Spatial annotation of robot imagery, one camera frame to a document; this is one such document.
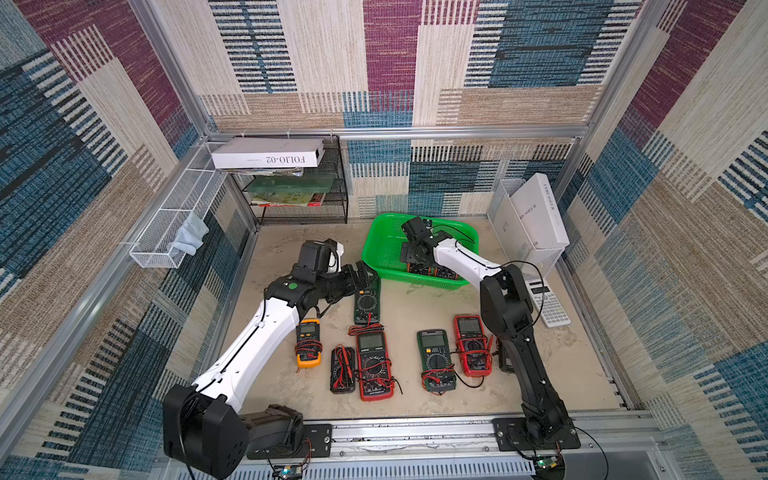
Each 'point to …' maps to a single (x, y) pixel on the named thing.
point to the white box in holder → (539, 214)
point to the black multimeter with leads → (343, 374)
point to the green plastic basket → (381, 250)
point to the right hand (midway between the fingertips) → (416, 253)
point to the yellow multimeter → (308, 346)
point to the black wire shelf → (318, 196)
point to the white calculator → (548, 304)
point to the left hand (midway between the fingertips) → (365, 278)
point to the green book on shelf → (289, 191)
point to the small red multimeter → (476, 350)
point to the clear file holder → (511, 237)
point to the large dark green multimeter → (367, 304)
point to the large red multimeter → (373, 367)
